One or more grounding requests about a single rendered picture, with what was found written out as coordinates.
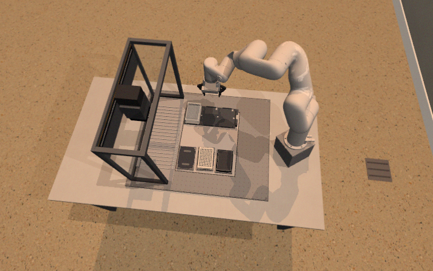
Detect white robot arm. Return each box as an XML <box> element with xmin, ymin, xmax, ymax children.
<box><xmin>201</xmin><ymin>40</ymin><xmax>319</xmax><ymax>150</ymax></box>

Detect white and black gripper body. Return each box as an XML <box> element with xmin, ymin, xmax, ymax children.
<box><xmin>203</xmin><ymin>77</ymin><xmax>221</xmax><ymax>91</ymax></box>

